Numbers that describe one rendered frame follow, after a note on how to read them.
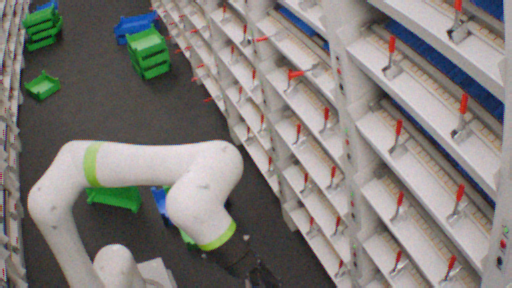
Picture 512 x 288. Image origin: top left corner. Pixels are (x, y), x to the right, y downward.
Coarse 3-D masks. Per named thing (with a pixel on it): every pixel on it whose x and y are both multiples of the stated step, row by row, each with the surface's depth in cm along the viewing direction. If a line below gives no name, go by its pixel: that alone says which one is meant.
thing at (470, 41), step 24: (384, 0) 112; (408, 0) 108; (432, 0) 104; (456, 0) 90; (480, 0) 95; (408, 24) 108; (432, 24) 100; (456, 24) 92; (480, 24) 92; (504, 24) 87; (456, 48) 92; (480, 48) 89; (504, 48) 85; (480, 72) 87; (504, 72) 79; (504, 96) 83
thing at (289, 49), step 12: (252, 12) 206; (264, 12) 207; (276, 12) 207; (264, 24) 205; (276, 24) 202; (264, 36) 208; (288, 48) 188; (300, 60) 181; (312, 60) 178; (324, 84) 168; (336, 108) 166
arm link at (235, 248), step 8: (240, 232) 132; (232, 240) 129; (240, 240) 131; (248, 240) 133; (216, 248) 129; (224, 248) 129; (232, 248) 129; (240, 248) 130; (248, 248) 132; (208, 256) 132; (216, 256) 130; (224, 256) 130; (232, 256) 130; (240, 256) 130; (216, 264) 132; (224, 264) 131; (232, 264) 131
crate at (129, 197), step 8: (88, 192) 295; (96, 192) 299; (104, 192) 296; (112, 192) 294; (120, 192) 291; (128, 192) 289; (136, 192) 284; (88, 200) 294; (96, 200) 295; (104, 200) 294; (112, 200) 294; (120, 200) 293; (128, 200) 292; (136, 200) 284; (136, 208) 284
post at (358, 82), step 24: (336, 0) 135; (360, 0) 136; (336, 24) 141; (336, 48) 146; (360, 72) 146; (336, 96) 158; (360, 96) 149; (360, 144) 156; (360, 168) 160; (360, 192) 164; (360, 216) 169; (360, 264) 181
